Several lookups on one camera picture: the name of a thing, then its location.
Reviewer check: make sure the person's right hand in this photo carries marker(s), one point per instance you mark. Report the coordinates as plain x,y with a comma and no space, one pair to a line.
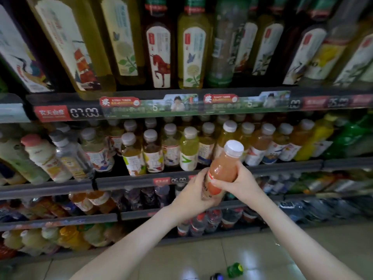
248,186

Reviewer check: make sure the person's left hand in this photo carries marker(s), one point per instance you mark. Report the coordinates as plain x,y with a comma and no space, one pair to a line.
192,198

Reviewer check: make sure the orange bottle white cap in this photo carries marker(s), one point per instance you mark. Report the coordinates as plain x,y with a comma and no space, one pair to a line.
224,166

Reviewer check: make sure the dark bottle blue cap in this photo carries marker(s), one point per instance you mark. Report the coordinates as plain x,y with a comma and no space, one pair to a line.
217,277

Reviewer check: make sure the green bottle yellow cap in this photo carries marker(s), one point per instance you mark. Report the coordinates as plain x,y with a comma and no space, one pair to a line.
235,269

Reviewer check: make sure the drinks shelf unit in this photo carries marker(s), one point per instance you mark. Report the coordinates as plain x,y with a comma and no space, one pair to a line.
52,188

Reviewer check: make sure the person's left forearm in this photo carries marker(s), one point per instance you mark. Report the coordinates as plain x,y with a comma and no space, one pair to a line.
128,250

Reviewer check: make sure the person's right forearm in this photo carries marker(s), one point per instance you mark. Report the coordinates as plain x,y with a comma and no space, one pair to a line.
309,242

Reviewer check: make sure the narrow shelf price strip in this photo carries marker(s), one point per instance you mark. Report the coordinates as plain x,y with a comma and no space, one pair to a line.
172,180

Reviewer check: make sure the red shelf price strip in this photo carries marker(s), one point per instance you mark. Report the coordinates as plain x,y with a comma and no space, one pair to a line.
175,105

